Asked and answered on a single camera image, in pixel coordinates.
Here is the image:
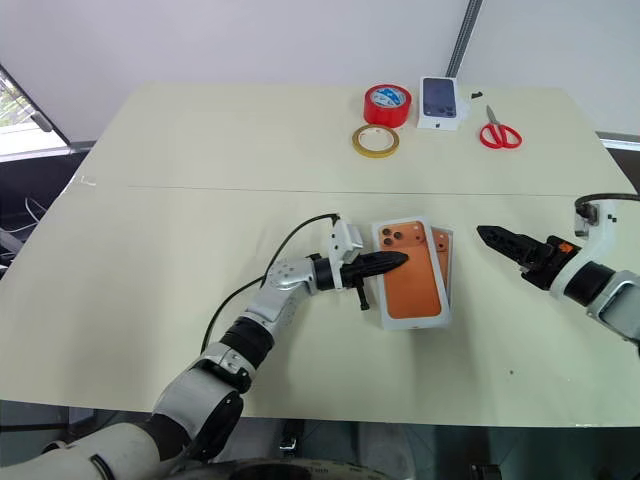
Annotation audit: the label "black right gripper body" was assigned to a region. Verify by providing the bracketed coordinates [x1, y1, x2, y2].
[519, 234, 582, 292]

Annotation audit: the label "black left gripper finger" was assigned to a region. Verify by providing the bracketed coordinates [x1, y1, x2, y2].
[361, 260, 409, 280]
[361, 251, 412, 269]

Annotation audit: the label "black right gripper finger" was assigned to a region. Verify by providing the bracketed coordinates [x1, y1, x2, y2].
[476, 224, 539, 253]
[478, 233, 526, 267]

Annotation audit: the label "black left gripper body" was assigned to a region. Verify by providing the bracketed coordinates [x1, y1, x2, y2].
[341, 259, 372, 312]

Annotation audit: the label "white phone box lid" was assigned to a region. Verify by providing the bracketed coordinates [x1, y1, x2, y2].
[370, 215, 454, 333]

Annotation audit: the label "orange smartphone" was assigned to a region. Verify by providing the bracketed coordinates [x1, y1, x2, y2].
[431, 229, 453, 307]

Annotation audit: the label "white box with blue phone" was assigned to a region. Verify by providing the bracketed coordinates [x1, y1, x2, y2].
[415, 75, 472, 134]

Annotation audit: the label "yellow tape roll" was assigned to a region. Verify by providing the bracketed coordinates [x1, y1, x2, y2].
[350, 123, 402, 161]

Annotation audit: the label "red tape roll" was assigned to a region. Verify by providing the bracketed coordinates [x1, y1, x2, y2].
[362, 83, 413, 127]

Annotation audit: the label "dark rounded housing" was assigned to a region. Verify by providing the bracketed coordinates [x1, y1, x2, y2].
[172, 455, 386, 480]

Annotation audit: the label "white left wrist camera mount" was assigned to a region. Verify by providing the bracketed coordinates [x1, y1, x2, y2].
[328, 218, 365, 290]

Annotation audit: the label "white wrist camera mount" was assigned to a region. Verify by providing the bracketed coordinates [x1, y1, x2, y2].
[328, 218, 365, 290]
[548, 198, 620, 302]

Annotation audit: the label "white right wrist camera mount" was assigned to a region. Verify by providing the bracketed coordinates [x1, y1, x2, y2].
[548, 198, 620, 302]

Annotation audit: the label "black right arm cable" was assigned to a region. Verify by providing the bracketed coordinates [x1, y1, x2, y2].
[573, 191, 640, 212]

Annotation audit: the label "red handled scissors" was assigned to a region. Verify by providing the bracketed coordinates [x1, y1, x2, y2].
[479, 104, 524, 151]

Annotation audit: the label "grey metal wall strip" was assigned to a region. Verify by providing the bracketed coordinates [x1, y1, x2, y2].
[444, 0, 487, 79]

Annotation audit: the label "white background cables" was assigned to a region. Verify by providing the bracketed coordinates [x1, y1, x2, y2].
[0, 196, 47, 241]

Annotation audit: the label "black window frame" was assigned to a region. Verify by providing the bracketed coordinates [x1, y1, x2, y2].
[0, 63, 94, 162]

